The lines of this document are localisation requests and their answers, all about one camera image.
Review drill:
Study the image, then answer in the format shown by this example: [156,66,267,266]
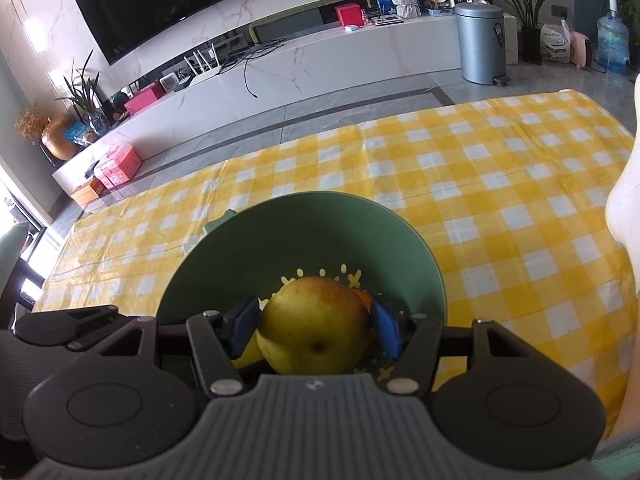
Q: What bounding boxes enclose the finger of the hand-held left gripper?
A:
[15,305,119,350]

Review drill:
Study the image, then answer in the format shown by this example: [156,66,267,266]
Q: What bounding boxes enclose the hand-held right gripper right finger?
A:
[370,299,551,395]

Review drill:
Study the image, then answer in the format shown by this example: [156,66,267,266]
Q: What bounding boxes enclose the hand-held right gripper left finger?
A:
[67,296,261,397]

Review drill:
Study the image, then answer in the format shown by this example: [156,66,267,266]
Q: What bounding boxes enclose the yellow pear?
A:
[257,276,373,375]

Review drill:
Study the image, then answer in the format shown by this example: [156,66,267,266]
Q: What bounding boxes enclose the green colander bowl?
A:
[155,191,448,377]

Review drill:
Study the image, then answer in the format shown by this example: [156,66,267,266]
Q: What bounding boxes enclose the yellow lemon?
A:
[231,332,267,370]

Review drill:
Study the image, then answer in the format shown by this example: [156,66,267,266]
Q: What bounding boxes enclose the grey mesh chair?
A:
[0,329,53,442]

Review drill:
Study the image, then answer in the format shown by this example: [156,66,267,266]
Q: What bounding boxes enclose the green chair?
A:
[0,222,31,292]

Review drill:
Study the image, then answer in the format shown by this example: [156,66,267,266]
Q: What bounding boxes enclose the orange cardboard box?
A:
[71,177,106,206]

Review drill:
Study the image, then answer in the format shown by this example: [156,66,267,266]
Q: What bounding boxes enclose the yellow checkered tablecloth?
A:
[32,89,638,441]

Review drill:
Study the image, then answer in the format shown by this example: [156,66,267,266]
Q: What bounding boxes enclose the pink storage boxes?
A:
[94,142,143,190]

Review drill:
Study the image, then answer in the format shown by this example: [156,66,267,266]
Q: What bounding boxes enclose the golden vase with dried flowers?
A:
[15,105,79,162]

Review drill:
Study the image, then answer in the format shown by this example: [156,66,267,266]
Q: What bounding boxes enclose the plant in glass vase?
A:
[55,50,112,137]

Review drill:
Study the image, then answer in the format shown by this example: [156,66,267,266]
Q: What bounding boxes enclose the pink flat box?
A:
[124,82,166,116]

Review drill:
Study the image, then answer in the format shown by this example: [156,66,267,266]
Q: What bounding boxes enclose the white router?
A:
[184,45,227,87]

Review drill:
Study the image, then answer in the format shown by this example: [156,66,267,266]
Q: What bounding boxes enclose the light green shorts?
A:
[594,432,640,480]

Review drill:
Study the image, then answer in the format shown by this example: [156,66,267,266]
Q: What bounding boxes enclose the white marble tv cabinet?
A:
[52,10,507,192]

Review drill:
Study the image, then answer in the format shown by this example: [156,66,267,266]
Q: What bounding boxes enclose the silver pedal trash can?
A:
[454,2,512,86]

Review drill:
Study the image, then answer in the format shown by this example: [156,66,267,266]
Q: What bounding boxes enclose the red box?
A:
[335,4,364,27]

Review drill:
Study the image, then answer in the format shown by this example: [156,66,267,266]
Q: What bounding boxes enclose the white plastic bag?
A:
[540,20,572,64]

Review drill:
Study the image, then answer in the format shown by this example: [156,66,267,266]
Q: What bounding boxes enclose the black television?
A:
[70,0,287,66]

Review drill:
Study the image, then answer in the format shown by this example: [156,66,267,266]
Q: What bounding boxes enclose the pink small heater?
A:
[570,30,594,68]

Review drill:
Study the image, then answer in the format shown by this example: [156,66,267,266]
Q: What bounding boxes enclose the tall leafy potted plant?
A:
[475,0,571,64]

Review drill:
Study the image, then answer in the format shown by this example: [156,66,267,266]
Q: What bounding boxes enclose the blue water jug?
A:
[597,0,630,75]

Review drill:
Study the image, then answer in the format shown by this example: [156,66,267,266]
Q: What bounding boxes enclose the black cable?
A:
[242,42,287,99]

